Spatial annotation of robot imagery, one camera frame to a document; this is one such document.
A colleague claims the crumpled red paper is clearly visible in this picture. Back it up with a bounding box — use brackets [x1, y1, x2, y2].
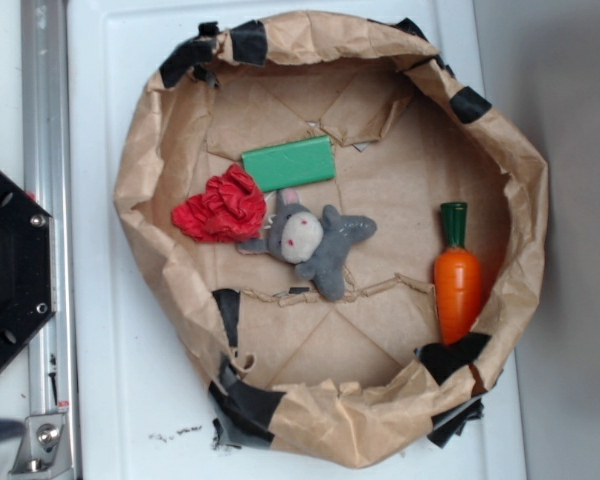
[171, 164, 267, 243]

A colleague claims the grey plush donkey toy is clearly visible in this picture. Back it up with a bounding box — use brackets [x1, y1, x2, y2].
[238, 188, 377, 301]

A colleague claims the brown paper bag basket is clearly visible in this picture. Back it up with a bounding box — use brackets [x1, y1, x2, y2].
[114, 11, 548, 468]

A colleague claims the green rectangular block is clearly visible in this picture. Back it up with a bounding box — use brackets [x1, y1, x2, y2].
[242, 136, 336, 192]

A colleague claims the orange toy carrot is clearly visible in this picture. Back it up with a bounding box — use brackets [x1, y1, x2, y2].
[434, 202, 482, 345]

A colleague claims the white tray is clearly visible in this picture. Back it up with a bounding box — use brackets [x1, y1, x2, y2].
[67, 1, 526, 479]

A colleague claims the aluminium extrusion rail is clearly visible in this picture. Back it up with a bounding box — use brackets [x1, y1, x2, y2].
[21, 1, 82, 479]

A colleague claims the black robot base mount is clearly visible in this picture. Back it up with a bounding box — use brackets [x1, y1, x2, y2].
[0, 171, 54, 374]

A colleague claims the metal corner bracket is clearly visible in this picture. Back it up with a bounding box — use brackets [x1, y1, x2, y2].
[8, 413, 71, 479]

